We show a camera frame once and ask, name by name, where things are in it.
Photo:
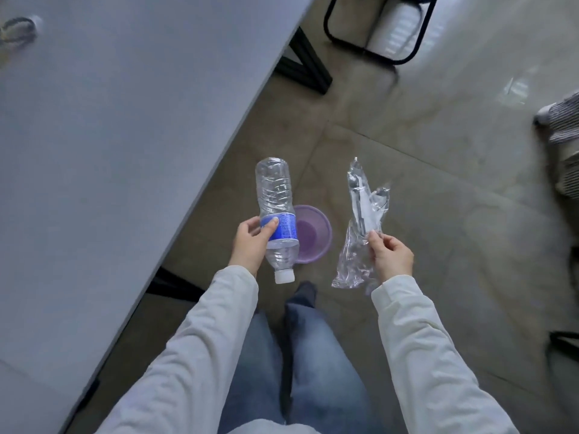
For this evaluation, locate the person's left hand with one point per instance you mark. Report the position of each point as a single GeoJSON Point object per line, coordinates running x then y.
{"type": "Point", "coordinates": [246, 248]}

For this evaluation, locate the person's right hand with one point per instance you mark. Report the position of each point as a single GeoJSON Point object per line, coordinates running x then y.
{"type": "Point", "coordinates": [392, 262]}

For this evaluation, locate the person's left thumb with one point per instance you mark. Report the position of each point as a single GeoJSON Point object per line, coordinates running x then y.
{"type": "Point", "coordinates": [270, 225]}

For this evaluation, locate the person's right thumb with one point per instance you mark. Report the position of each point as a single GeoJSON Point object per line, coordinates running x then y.
{"type": "Point", "coordinates": [373, 243]}

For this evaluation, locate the clear plastic water bottle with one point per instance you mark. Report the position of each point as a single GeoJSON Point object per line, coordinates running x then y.
{"type": "Point", "coordinates": [277, 198]}

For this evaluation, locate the clear plastic wrapper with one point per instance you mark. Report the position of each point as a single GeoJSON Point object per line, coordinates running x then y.
{"type": "Point", "coordinates": [359, 212]}

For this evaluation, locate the person's left forearm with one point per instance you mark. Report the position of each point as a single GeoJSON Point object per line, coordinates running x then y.
{"type": "Point", "coordinates": [194, 357]}

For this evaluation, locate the person's right forearm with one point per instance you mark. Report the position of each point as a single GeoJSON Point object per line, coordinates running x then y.
{"type": "Point", "coordinates": [429, 357]}

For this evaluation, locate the purple plastic bin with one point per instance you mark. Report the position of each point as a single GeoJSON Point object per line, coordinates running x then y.
{"type": "Point", "coordinates": [313, 234]}

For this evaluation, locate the person's dark shoe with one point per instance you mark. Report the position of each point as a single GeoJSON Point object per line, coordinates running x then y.
{"type": "Point", "coordinates": [306, 291]}

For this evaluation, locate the person's blue jeans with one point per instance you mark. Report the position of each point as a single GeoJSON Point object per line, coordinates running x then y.
{"type": "Point", "coordinates": [316, 370]}

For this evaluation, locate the black table leg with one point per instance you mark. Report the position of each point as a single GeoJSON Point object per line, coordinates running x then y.
{"type": "Point", "coordinates": [305, 63]}

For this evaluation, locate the grey table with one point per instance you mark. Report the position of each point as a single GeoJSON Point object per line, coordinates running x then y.
{"type": "Point", "coordinates": [113, 153]}

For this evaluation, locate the black table frame bar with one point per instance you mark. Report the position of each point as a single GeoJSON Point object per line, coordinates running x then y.
{"type": "Point", "coordinates": [174, 284]}

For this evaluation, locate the black metal chair frame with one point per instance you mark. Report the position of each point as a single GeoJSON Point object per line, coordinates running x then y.
{"type": "Point", "coordinates": [337, 38]}

